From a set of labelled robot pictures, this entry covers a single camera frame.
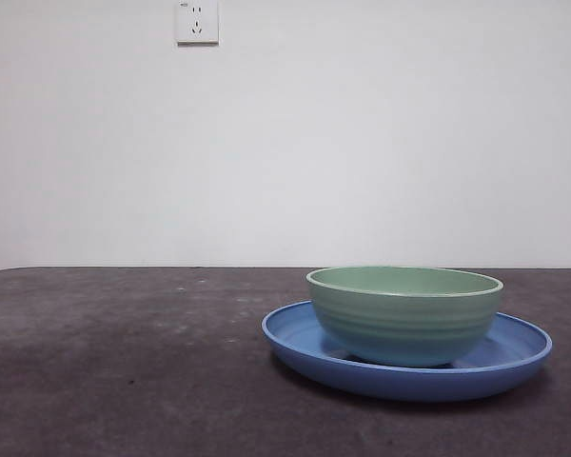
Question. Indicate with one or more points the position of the green ribbed bowl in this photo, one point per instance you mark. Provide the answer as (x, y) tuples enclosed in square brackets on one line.
[(404, 328)]

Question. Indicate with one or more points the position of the blue round plate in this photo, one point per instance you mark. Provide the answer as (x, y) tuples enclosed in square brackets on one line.
[(409, 384)]

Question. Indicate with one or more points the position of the white wall socket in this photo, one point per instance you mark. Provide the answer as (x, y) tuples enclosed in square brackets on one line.
[(197, 21)]

